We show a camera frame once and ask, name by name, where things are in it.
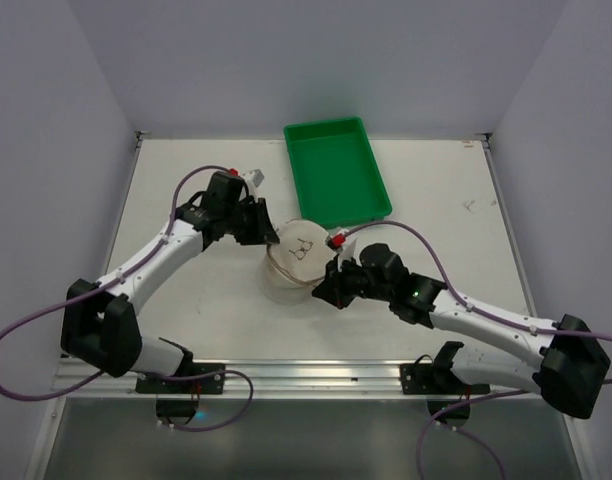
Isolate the white mesh laundry bag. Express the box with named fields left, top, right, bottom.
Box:
left=258, top=220, right=334, bottom=305

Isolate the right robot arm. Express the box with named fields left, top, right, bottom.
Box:
left=312, top=243, right=611, bottom=419

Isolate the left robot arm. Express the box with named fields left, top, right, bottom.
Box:
left=60, top=166, right=279, bottom=379

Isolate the green plastic tray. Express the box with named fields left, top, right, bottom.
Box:
left=283, top=116, right=392, bottom=229

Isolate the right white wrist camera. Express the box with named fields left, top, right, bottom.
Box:
left=326, top=229, right=356, bottom=271

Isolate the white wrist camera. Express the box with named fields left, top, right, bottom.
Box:
left=240, top=169, right=264, bottom=200
left=326, top=229, right=356, bottom=271

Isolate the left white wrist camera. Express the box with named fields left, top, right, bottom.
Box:
left=240, top=169, right=264, bottom=200

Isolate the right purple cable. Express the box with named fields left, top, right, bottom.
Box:
left=335, top=219, right=612, bottom=480

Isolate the purple cable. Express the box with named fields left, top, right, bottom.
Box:
left=335, top=219, right=612, bottom=480
left=0, top=163, right=257, bottom=432

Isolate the aluminium mounting rail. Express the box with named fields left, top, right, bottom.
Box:
left=68, top=360, right=504, bottom=401

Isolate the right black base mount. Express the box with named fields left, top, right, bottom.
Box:
left=398, top=354, right=491, bottom=415

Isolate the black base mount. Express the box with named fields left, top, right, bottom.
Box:
left=135, top=362, right=225, bottom=425
left=398, top=354, right=491, bottom=415

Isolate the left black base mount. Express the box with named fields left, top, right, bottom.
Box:
left=135, top=362, right=225, bottom=425

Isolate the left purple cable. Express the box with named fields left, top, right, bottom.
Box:
left=0, top=163, right=257, bottom=432

